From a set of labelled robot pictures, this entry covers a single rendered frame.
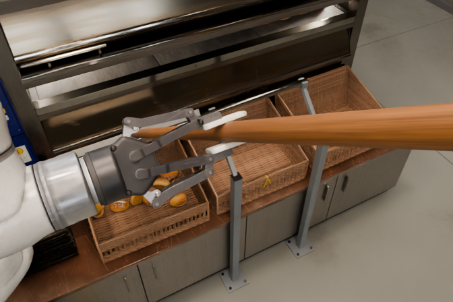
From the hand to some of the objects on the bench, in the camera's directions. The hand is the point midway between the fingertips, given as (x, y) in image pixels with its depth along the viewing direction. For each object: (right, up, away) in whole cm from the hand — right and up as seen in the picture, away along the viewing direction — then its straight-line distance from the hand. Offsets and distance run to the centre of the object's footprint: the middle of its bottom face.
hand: (226, 132), depth 62 cm
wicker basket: (+63, 0, +198) cm, 208 cm away
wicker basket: (-43, -39, +158) cm, 168 cm away
